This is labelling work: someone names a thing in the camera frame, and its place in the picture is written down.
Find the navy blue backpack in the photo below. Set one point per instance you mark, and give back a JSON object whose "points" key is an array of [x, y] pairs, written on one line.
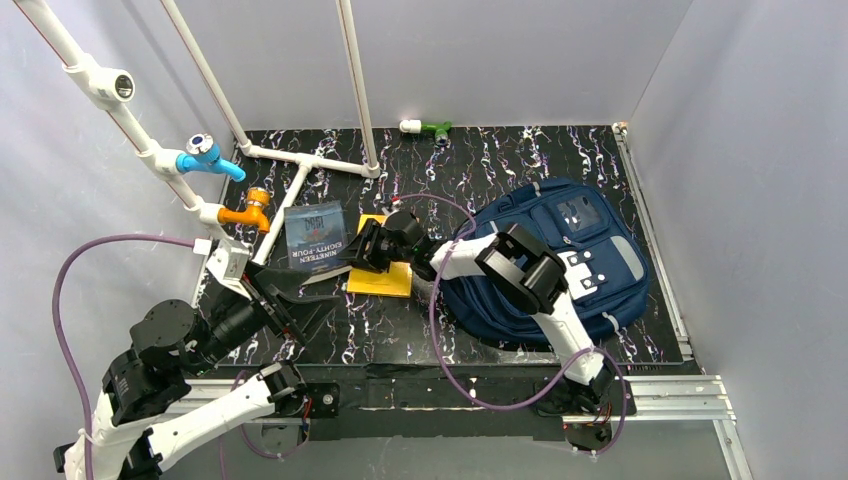
{"points": [[580, 225]]}

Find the orange plastic tap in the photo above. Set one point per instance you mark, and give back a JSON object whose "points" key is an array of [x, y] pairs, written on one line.
{"points": [[253, 215]]}

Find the green white pipe fitting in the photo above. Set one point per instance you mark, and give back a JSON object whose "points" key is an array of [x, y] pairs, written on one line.
{"points": [[439, 131]]}

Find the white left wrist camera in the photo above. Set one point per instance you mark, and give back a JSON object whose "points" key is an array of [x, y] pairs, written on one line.
{"points": [[226, 261]]}

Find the yellow notebook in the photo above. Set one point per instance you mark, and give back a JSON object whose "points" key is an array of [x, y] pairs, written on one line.
{"points": [[394, 282]]}

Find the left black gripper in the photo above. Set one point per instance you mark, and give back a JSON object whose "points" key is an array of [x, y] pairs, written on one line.
{"points": [[273, 309]]}

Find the blue plastic tap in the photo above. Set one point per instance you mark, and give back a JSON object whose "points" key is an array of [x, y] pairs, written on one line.
{"points": [[203, 154]]}

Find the aluminium rail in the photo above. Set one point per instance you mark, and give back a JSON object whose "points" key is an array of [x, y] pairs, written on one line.
{"points": [[691, 398]]}

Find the white pvc pipe frame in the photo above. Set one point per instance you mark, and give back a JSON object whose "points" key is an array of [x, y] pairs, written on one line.
{"points": [[67, 172]]}

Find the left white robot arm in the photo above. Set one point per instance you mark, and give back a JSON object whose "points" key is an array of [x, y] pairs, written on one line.
{"points": [[126, 437]]}

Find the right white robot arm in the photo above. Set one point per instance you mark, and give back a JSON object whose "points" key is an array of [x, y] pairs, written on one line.
{"points": [[524, 270]]}

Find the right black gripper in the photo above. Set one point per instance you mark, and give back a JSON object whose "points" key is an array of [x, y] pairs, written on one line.
{"points": [[370, 248]]}

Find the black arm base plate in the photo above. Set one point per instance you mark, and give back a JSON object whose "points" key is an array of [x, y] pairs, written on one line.
{"points": [[418, 401]]}

